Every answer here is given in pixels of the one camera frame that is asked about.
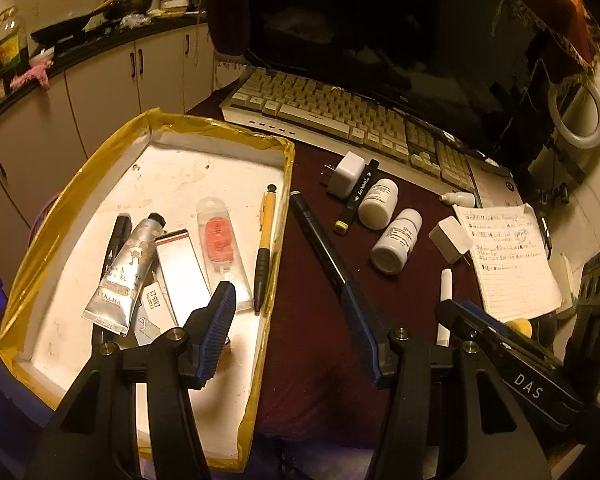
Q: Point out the monitor with maroon cloth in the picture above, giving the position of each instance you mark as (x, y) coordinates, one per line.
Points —
(478, 69)

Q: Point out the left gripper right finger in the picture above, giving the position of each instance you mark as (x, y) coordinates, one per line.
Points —
(454, 397)

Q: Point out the white lined notebook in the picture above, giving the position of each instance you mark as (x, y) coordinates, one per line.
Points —
(510, 262)

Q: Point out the silver hand cream tube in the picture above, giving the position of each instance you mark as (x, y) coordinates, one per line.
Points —
(112, 304)

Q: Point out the white red striped box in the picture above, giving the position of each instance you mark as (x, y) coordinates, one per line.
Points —
(185, 284)

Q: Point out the white pill bottle red label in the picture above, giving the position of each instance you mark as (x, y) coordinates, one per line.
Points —
(378, 205)

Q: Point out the black marker pen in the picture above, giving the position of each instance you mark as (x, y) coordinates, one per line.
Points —
(349, 211)

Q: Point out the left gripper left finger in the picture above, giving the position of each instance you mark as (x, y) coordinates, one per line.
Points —
(92, 434)

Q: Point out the black device green light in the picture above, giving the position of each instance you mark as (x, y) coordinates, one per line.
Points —
(582, 359)

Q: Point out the packaged pink item blister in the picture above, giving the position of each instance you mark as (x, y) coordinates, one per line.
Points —
(222, 259)

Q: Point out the white power adapter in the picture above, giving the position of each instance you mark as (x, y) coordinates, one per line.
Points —
(343, 177)

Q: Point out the pink cloth on counter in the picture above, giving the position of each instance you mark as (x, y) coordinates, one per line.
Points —
(36, 72)

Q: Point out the large glass jar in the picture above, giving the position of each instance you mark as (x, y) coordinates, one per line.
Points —
(14, 52)

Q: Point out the white pill bottle green label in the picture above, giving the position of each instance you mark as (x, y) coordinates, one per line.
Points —
(391, 251)

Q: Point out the long black stick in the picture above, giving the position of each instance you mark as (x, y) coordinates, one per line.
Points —
(332, 264)

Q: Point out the black pen pink cap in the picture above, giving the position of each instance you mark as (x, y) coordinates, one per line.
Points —
(120, 233)

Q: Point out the lower kitchen cabinets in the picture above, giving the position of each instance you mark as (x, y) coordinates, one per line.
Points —
(46, 136)

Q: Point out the beige computer keyboard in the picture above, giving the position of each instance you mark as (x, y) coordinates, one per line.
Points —
(330, 117)

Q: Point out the yellow mechanical pencil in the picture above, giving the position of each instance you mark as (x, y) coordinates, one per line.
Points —
(263, 256)

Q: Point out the white ring light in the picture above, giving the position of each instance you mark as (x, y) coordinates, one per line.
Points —
(579, 125)

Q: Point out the small white dropper bottle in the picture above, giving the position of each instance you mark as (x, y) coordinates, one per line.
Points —
(461, 199)

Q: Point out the small white plug cube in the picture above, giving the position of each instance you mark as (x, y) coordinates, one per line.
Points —
(451, 239)

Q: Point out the black frying pan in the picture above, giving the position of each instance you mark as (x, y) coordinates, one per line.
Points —
(110, 9)

